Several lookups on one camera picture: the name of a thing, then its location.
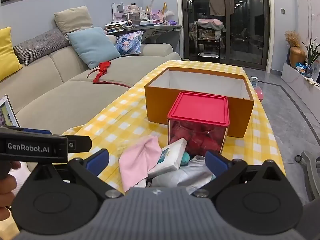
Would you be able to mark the clear container with red lid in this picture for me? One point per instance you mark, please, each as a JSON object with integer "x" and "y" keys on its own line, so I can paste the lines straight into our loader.
{"x": 200, "y": 107}

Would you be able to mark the green plant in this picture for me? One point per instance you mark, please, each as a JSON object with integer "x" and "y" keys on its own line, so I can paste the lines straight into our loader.
{"x": 312, "y": 52}

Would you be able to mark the stack of books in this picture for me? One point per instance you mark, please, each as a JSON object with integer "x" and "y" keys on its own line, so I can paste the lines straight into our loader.
{"x": 117, "y": 26}

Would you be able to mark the black shelf cart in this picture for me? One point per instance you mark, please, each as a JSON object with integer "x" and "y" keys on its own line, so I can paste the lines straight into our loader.
{"x": 207, "y": 42}

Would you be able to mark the grey chair base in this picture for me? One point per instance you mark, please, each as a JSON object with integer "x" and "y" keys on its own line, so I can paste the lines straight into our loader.
{"x": 310, "y": 170}

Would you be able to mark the hanging beige towel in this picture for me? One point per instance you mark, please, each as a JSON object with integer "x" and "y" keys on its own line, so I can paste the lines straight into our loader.
{"x": 220, "y": 2}

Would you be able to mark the grey houndstooth pillow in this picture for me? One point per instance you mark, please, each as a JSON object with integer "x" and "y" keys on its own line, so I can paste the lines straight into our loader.
{"x": 37, "y": 45}

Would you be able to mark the purple gift box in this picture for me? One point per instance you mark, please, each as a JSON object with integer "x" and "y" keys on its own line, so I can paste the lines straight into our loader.
{"x": 157, "y": 15}

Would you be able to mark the yellow checkered tablecloth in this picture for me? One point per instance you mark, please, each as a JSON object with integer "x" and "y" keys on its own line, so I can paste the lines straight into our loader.
{"x": 120, "y": 120}

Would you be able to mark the white grey toy shoe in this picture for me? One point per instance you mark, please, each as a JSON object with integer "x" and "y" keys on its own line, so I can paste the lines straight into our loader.
{"x": 185, "y": 177}

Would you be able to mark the pink and grey cushion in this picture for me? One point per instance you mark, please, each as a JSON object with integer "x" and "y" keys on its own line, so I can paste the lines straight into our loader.
{"x": 210, "y": 24}

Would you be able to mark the yellow pillow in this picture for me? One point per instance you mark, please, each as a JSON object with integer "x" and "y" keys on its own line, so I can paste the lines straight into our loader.
{"x": 7, "y": 55}

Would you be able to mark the person's left hand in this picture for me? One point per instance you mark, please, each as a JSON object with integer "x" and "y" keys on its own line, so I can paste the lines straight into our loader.
{"x": 8, "y": 185}

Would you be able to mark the dried flowers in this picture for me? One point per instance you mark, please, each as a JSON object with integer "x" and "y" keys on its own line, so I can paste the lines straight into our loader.
{"x": 292, "y": 37}

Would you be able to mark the teal plush toy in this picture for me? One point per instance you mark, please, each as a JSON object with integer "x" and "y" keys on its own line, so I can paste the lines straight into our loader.
{"x": 185, "y": 158}

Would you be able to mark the round white plate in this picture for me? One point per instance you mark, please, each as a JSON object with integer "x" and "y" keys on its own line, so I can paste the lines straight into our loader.
{"x": 316, "y": 70}

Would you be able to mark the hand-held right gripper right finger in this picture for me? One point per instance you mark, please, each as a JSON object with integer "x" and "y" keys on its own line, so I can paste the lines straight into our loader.
{"x": 214, "y": 162}

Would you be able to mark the printed figure pillow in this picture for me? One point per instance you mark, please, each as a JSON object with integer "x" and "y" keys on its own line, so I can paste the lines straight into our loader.
{"x": 128, "y": 43}

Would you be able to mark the grey desk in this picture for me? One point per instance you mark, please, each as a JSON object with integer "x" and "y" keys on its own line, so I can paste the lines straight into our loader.
{"x": 160, "y": 27}

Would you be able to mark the gold vase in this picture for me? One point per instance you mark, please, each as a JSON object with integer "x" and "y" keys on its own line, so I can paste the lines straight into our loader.
{"x": 297, "y": 56}

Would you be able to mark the pink cloth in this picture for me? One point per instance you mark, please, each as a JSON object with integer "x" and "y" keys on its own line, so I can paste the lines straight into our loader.
{"x": 137, "y": 160}

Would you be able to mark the blue snack bag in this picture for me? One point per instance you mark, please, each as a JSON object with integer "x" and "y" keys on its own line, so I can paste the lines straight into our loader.
{"x": 301, "y": 68}

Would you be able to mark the white desk organizer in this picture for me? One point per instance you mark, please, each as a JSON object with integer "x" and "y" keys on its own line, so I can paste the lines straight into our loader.
{"x": 130, "y": 11}

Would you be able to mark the white cabinet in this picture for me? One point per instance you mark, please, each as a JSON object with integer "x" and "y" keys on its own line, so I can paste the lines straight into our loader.
{"x": 295, "y": 85}

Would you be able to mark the glass sliding door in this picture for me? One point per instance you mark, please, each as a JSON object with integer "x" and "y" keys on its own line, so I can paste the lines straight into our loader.
{"x": 245, "y": 25}

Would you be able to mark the gold cone ornament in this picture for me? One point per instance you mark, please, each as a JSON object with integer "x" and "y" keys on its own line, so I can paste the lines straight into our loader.
{"x": 165, "y": 7}

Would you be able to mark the orange cardboard box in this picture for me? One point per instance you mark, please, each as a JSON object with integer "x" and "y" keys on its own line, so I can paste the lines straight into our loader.
{"x": 157, "y": 105}

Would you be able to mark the small drink carton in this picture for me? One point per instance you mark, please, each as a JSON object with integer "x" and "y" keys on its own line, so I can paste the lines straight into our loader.
{"x": 254, "y": 82}

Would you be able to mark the beige pillow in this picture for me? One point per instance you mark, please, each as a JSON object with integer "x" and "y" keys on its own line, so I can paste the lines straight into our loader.
{"x": 75, "y": 17}

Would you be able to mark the laptop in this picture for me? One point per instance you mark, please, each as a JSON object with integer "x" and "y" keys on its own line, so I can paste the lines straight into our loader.
{"x": 7, "y": 110}

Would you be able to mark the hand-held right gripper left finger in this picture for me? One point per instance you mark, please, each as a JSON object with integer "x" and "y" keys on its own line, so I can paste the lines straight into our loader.
{"x": 100, "y": 160}

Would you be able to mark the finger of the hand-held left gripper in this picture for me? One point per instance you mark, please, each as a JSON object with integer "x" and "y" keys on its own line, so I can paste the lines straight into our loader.
{"x": 78, "y": 144}
{"x": 37, "y": 130}

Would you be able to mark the white tissue packet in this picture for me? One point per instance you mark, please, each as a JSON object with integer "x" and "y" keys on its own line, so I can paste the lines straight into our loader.
{"x": 172, "y": 155}

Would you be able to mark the light blue pillow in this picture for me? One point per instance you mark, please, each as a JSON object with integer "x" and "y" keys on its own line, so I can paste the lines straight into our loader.
{"x": 92, "y": 45}

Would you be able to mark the red ribbon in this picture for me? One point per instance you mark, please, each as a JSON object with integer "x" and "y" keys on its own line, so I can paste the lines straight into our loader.
{"x": 102, "y": 68}

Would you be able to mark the beige sofa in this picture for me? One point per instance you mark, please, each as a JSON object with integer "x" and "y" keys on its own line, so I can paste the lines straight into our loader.
{"x": 50, "y": 97}

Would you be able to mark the pink plastic box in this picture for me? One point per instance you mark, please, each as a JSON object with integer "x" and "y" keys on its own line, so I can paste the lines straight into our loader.
{"x": 260, "y": 94}

